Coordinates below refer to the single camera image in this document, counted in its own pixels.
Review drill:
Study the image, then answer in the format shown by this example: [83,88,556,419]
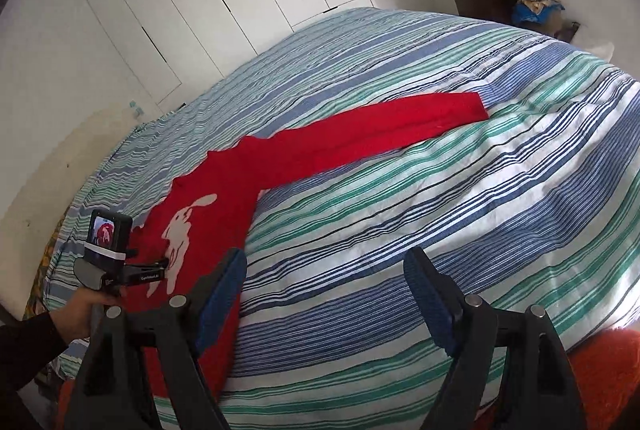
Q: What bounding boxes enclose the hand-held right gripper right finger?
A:
[403,247,588,430]

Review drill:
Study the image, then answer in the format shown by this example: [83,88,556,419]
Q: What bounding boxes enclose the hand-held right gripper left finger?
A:
[60,248,248,430]

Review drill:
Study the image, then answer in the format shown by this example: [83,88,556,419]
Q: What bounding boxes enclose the red sweater with white print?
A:
[131,92,490,403]

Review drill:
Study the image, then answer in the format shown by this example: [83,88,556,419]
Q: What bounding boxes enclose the person's left forearm black sleeve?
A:
[0,310,71,395]

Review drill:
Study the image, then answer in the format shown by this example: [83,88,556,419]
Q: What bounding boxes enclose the person's left hand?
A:
[61,283,124,344]

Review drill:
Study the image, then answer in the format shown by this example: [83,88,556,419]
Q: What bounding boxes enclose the beige headboard cushion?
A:
[0,107,167,318]

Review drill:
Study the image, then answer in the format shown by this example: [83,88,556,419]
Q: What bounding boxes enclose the yellow patterned sheet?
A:
[27,217,67,311]

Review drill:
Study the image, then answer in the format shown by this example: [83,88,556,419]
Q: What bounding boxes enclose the blue green striped duvet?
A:
[42,7,640,430]

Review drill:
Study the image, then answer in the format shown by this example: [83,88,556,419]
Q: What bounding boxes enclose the orange fuzzy rug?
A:
[54,326,640,430]

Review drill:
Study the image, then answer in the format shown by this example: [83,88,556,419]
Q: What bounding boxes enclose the blue bag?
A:
[510,0,564,30]

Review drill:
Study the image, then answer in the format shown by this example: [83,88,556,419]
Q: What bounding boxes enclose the small teal wall clips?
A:
[116,99,145,119]

